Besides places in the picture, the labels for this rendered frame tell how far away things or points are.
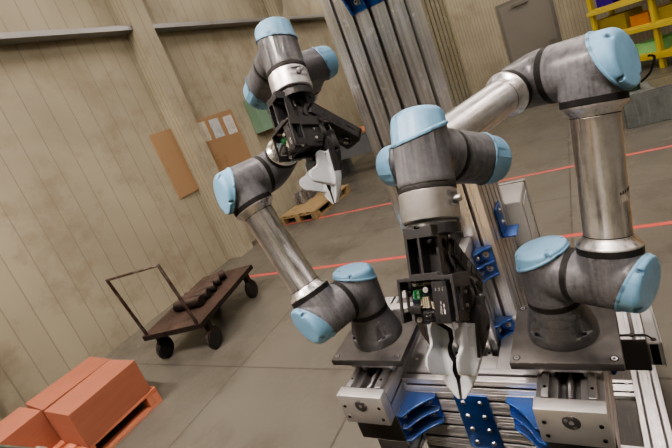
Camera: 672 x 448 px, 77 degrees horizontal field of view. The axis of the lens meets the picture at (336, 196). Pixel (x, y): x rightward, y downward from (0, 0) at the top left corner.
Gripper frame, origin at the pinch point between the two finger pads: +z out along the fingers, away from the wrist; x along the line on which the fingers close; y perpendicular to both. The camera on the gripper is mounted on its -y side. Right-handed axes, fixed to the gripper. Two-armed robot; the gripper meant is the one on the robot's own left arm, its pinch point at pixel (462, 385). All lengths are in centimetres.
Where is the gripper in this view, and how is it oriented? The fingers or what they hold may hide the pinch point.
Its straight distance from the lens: 60.0
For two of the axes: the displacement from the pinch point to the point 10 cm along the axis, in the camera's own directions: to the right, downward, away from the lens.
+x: 8.1, -1.9, -5.5
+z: 1.1, 9.8, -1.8
